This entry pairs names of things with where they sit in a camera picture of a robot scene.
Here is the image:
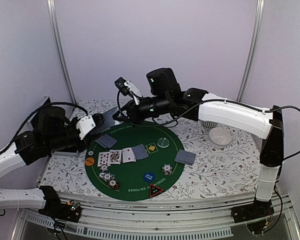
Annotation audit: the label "black red triangle token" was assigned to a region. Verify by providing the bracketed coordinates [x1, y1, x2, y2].
[149, 184, 164, 198]

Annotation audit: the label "front aluminium rail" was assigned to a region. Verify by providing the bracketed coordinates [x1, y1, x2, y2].
[11, 193, 300, 240]

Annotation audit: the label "blue small blind button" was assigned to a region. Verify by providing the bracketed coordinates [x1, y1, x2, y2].
[143, 172, 155, 183]

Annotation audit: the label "round green poker mat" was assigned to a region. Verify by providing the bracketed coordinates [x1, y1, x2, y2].
[85, 121, 185, 202]

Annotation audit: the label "striped ceramic cup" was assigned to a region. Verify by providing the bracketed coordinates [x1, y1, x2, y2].
[202, 121, 218, 129]

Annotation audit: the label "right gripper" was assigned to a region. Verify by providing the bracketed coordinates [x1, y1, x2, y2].
[114, 93, 172, 126]

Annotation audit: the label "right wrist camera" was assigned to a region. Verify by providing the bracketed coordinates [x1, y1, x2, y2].
[114, 77, 143, 105]

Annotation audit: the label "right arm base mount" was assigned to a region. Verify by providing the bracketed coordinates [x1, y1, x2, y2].
[231, 198, 275, 235]

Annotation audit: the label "blue-backed card deck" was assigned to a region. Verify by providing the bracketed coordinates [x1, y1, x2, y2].
[90, 107, 121, 134]

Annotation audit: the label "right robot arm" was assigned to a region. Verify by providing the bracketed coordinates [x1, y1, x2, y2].
[113, 67, 284, 218]

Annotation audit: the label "orange big blind button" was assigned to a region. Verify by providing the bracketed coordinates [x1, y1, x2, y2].
[85, 157, 96, 167]

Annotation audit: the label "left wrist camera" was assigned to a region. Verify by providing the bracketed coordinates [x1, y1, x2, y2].
[75, 113, 105, 140]

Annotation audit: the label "poker chip stack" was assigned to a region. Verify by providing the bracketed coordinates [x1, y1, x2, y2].
[98, 164, 116, 182]
[162, 164, 173, 176]

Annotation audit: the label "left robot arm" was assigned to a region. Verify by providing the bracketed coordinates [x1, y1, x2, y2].
[0, 102, 105, 217]

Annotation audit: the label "face-down cards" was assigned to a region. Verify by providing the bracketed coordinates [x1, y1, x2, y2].
[174, 149, 196, 166]
[96, 134, 118, 149]

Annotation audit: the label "aluminium poker set case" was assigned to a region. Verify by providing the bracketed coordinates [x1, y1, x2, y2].
[26, 96, 81, 158]

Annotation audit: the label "face-up diamonds card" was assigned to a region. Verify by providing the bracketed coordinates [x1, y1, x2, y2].
[97, 151, 110, 167]

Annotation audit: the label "aluminium frame post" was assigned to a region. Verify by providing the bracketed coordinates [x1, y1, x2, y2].
[236, 0, 265, 102]
[46, 0, 77, 104]

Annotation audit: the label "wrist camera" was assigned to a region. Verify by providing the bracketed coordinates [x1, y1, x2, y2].
[75, 113, 105, 140]
[114, 77, 143, 105]

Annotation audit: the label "white bowl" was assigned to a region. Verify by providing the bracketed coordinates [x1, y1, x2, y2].
[208, 127, 232, 149]

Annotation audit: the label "left aluminium frame post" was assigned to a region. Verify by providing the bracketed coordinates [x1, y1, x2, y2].
[46, 0, 77, 104]

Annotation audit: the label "clear dealer button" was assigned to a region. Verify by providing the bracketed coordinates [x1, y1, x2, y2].
[157, 137, 170, 148]

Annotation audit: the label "right aluminium frame post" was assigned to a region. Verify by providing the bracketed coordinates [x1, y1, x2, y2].
[236, 0, 265, 102]

